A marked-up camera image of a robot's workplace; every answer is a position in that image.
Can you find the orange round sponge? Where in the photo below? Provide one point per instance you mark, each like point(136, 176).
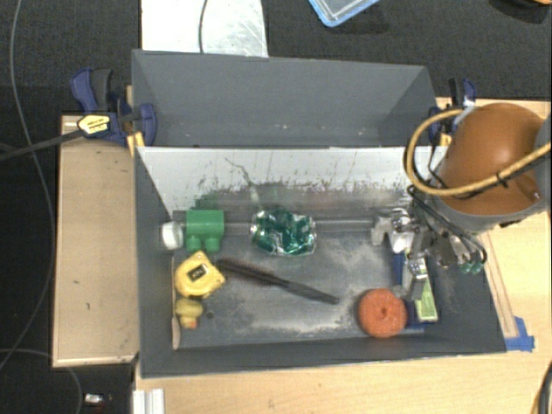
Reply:
point(381, 313)

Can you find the pale wood flat board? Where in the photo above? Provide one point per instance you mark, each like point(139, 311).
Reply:
point(95, 248)

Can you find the yellow rubber duck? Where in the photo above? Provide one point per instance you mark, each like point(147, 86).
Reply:
point(189, 311)

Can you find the white small cylinder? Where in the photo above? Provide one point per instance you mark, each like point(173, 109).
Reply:
point(171, 234)

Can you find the blue and green box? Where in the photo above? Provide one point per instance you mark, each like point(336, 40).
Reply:
point(427, 306)

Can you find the green shiny crumpled packet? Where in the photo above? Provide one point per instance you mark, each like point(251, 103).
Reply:
point(282, 233)

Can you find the yellow tape measure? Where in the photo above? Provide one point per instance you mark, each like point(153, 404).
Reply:
point(197, 274)

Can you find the grey metal bin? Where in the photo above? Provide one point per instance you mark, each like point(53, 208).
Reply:
point(276, 102)

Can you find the black long brush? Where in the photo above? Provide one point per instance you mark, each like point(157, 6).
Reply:
point(276, 279)

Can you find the green toy block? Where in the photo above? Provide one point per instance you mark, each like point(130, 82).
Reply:
point(205, 227)

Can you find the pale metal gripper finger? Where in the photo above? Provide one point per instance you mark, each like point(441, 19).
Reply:
point(417, 283)

